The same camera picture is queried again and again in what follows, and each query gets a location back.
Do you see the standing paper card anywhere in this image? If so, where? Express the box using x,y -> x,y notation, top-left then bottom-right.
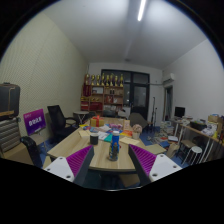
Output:
123,119 -> 132,131

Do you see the black office chair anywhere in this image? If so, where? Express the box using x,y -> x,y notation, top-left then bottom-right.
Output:
46,104 -> 79,141

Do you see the small round white table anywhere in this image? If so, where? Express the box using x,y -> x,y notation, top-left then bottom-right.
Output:
73,110 -> 90,125

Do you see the white air conditioner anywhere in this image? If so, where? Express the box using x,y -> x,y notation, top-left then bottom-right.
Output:
162,73 -> 176,85

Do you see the yellow gift box red ribbon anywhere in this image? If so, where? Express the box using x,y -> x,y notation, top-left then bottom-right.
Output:
90,115 -> 105,128

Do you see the black hard case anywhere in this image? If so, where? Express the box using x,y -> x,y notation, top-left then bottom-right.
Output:
0,82 -> 22,118

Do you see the blue bottle with white cap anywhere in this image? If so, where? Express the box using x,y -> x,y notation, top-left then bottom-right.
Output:
108,130 -> 121,162

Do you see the wooden shelf unit with trophies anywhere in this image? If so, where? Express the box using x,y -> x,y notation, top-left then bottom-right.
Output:
80,73 -> 125,113

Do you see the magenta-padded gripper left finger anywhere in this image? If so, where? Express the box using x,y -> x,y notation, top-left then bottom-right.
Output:
43,144 -> 96,187

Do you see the cluttered wooden side desk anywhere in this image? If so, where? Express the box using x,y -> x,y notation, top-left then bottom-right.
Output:
169,114 -> 224,161

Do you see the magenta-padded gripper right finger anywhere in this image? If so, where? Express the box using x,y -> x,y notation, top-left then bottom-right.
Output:
128,144 -> 183,187

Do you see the black framed glass door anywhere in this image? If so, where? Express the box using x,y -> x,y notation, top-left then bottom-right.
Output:
101,69 -> 150,121

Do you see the black mug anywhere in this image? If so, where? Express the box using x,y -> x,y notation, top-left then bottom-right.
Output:
89,133 -> 100,146

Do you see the black mesh chair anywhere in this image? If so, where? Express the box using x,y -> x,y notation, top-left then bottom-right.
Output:
20,135 -> 44,169

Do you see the stack of books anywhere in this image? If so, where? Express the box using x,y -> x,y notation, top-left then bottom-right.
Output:
159,119 -> 179,141

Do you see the black computer monitor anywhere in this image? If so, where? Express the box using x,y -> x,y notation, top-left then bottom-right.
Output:
174,106 -> 186,119

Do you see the white round stool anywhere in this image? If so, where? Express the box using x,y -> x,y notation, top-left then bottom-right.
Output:
184,145 -> 203,166

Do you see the purple sign board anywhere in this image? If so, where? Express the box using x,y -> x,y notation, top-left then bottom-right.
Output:
23,108 -> 47,137

